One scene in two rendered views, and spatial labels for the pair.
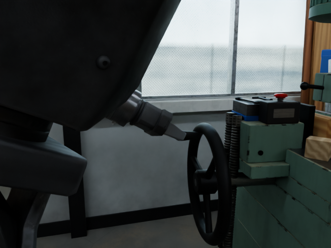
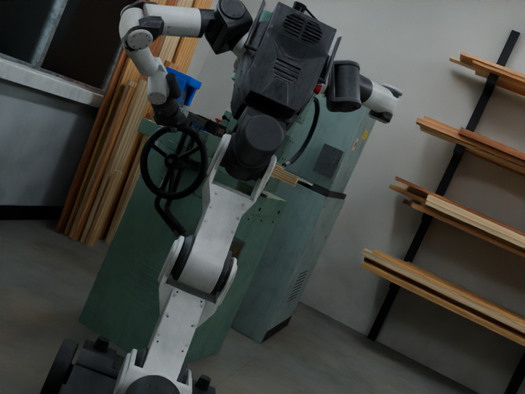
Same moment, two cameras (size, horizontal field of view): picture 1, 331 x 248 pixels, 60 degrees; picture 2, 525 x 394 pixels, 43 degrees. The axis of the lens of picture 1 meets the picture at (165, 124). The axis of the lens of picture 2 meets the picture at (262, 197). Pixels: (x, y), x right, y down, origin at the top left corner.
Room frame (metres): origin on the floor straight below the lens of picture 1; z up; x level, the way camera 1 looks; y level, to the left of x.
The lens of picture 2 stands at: (-0.94, 1.89, 1.05)
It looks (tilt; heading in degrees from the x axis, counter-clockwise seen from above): 5 degrees down; 301
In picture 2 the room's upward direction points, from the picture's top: 24 degrees clockwise
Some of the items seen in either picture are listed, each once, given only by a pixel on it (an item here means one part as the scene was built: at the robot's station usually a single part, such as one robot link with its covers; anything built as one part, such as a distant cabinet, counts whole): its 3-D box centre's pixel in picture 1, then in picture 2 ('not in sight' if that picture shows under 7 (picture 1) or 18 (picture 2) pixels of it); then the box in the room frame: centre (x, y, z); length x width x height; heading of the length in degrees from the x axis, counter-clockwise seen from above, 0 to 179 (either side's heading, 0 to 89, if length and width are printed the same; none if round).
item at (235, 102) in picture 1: (263, 107); (206, 123); (0.69, -0.24, 0.99); 0.13 x 0.11 x 0.06; 9
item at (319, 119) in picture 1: (308, 127); not in sight; (0.71, -0.36, 0.94); 0.15 x 0.02 x 0.07; 9
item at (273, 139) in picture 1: (261, 136); (198, 140); (0.70, -0.24, 0.91); 0.15 x 0.14 x 0.09; 9
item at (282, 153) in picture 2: not in sight; (278, 146); (0.59, -0.64, 1.02); 0.09 x 0.07 x 0.12; 9
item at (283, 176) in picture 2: not in sight; (233, 152); (0.66, -0.44, 0.92); 0.62 x 0.02 x 0.04; 9
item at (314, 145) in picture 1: (318, 148); not in sight; (0.57, -0.32, 0.92); 0.04 x 0.03 x 0.04; 51
